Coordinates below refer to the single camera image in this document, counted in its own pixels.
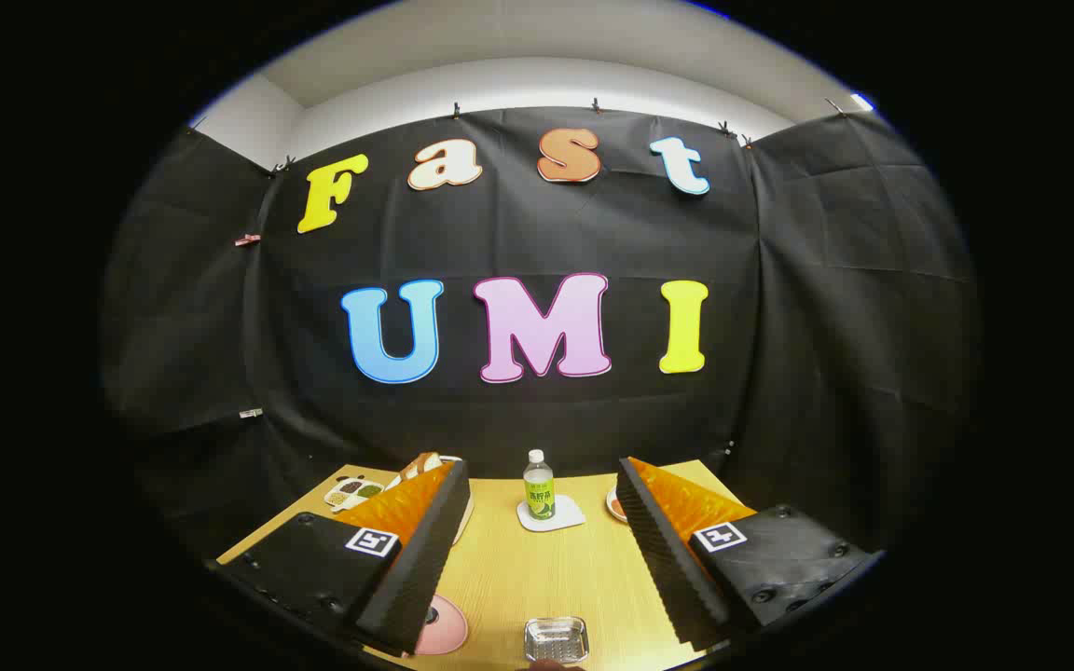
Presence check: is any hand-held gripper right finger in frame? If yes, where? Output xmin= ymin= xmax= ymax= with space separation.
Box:
xmin=615 ymin=456 xmax=885 ymax=653

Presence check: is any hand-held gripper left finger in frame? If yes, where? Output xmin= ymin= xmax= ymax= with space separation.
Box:
xmin=206 ymin=459 xmax=473 ymax=658

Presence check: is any pink round plate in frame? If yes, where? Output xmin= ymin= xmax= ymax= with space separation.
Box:
xmin=414 ymin=594 xmax=470 ymax=656

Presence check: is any white tray with beans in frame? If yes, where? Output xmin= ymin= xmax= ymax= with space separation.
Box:
xmin=323 ymin=475 xmax=387 ymax=514

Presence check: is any white plate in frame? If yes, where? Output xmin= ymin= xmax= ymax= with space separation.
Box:
xmin=386 ymin=455 xmax=475 ymax=546

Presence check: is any white square coaster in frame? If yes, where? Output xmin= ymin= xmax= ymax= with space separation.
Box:
xmin=516 ymin=495 xmax=586 ymax=533

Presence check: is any green label plastic bottle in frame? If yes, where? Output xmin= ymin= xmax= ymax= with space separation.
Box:
xmin=523 ymin=449 xmax=557 ymax=521

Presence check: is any black backdrop cloth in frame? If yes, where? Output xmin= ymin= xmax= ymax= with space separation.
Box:
xmin=99 ymin=105 xmax=981 ymax=560

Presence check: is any metal wire basket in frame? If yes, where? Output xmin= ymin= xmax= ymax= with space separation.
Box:
xmin=524 ymin=616 xmax=589 ymax=664

